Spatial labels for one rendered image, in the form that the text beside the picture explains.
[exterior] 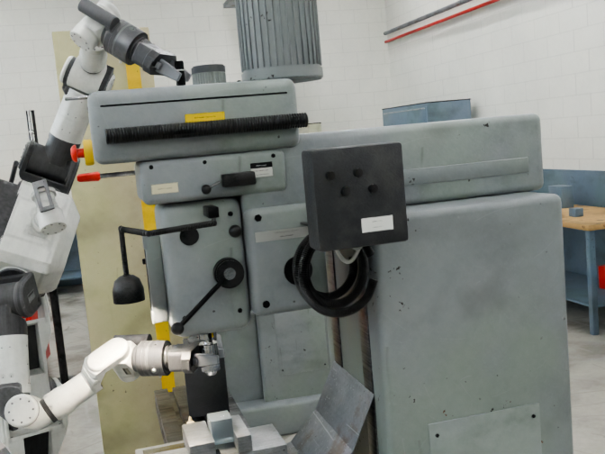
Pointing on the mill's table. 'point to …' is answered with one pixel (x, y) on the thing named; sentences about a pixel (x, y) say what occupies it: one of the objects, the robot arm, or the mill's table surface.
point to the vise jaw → (198, 439)
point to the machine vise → (268, 438)
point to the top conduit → (205, 128)
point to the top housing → (221, 143)
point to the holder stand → (206, 387)
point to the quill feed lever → (227, 276)
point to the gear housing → (207, 176)
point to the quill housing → (203, 266)
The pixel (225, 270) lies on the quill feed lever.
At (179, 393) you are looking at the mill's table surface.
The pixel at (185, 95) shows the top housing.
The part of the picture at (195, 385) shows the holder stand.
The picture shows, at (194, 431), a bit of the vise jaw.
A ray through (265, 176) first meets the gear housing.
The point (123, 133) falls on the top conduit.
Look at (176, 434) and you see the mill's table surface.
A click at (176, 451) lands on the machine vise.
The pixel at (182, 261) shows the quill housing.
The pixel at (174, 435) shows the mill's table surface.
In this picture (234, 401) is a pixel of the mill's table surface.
